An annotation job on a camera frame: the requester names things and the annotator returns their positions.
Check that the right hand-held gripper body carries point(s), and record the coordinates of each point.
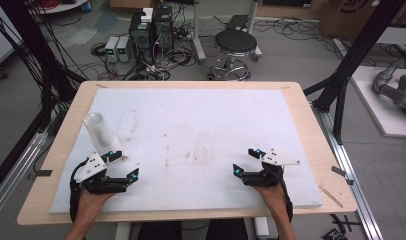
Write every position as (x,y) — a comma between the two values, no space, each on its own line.
(274,160)

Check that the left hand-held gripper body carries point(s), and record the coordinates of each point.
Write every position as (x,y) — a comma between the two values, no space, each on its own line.
(91,166)

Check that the clear plastic cup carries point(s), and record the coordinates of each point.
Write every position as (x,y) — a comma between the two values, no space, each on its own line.
(102,135)

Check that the person's left hand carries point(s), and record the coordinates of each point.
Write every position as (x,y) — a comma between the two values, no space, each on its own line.
(91,201)

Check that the person's right hand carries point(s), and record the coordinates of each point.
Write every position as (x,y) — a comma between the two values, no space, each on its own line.
(274,196)

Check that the grey tape piece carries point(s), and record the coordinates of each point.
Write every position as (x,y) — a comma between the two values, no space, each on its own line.
(43,173)
(339,171)

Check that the white foam mat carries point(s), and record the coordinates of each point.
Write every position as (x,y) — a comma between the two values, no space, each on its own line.
(197,140)

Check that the person's left leg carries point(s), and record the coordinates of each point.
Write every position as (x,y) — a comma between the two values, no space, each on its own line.
(161,230)

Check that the person's leg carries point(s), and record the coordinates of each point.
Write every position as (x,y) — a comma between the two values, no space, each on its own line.
(161,230)
(226,230)

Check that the person's right leg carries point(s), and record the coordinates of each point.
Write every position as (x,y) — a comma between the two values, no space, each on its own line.
(226,230)

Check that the wooden stick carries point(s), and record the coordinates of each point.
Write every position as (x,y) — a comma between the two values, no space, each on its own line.
(331,196)

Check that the grey power supply unit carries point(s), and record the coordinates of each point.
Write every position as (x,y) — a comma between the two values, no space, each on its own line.
(111,49)
(123,49)

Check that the black round stool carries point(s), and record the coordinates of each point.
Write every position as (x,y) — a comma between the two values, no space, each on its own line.
(236,43)

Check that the white board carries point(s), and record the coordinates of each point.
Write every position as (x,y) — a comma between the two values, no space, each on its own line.
(377,106)

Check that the black computer tower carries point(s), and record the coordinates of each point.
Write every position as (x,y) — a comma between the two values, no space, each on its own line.
(140,33)
(164,28)

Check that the cardboard box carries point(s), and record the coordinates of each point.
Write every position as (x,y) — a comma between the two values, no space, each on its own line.
(354,16)

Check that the aluminium rail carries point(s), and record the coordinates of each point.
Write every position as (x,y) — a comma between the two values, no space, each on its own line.
(347,180)
(14,166)

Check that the black metal frame post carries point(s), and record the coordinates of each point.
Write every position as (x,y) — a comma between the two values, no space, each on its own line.
(354,60)
(41,60)

